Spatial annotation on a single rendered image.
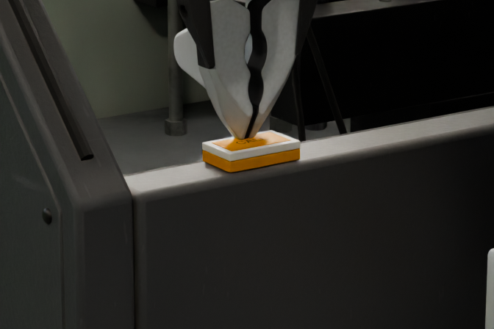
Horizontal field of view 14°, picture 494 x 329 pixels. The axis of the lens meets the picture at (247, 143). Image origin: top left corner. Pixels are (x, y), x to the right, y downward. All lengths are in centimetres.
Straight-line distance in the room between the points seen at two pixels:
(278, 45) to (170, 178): 10
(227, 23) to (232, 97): 4
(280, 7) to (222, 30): 4
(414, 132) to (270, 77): 12
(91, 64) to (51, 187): 60
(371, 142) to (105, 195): 19
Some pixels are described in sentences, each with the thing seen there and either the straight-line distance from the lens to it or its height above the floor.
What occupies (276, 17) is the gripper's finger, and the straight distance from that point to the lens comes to 113.
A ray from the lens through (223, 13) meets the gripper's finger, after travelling 111.
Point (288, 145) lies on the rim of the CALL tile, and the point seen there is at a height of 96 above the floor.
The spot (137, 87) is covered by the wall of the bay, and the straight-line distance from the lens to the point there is 172.
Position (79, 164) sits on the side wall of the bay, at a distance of 109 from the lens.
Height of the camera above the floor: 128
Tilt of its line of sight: 16 degrees down
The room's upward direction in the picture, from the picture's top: straight up
